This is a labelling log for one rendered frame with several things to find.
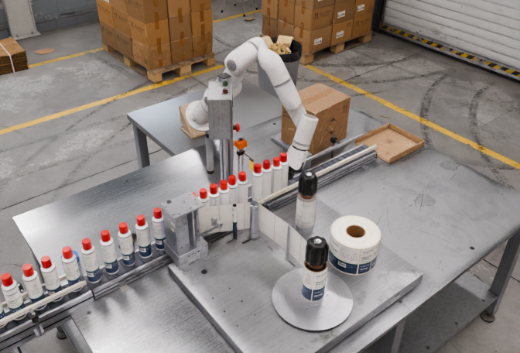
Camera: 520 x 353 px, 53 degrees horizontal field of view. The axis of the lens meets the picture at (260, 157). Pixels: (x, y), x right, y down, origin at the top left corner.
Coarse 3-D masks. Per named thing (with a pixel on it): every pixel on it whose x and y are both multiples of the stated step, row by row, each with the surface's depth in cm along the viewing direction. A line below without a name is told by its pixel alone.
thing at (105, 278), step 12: (348, 156) 282; (360, 156) 283; (324, 168) 273; (336, 168) 273; (288, 180) 263; (288, 192) 255; (156, 252) 219; (120, 264) 214; (84, 276) 208; (108, 276) 208
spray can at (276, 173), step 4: (276, 160) 242; (272, 164) 246; (276, 164) 243; (272, 168) 244; (276, 168) 244; (280, 168) 244; (272, 172) 245; (276, 172) 244; (280, 172) 245; (272, 176) 246; (276, 176) 246; (280, 176) 247; (272, 180) 248; (276, 180) 247; (280, 180) 248; (272, 184) 249; (276, 184) 248; (280, 184) 250; (272, 188) 250; (276, 188) 249; (280, 188) 251; (272, 192) 251
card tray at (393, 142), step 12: (372, 132) 309; (384, 132) 313; (396, 132) 313; (408, 132) 307; (360, 144) 302; (372, 144) 302; (384, 144) 302; (396, 144) 302; (408, 144) 302; (420, 144) 298; (384, 156) 291; (396, 156) 287
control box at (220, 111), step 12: (216, 84) 219; (228, 84) 219; (216, 96) 210; (228, 96) 210; (216, 108) 210; (228, 108) 210; (216, 120) 213; (228, 120) 213; (216, 132) 216; (228, 132) 216
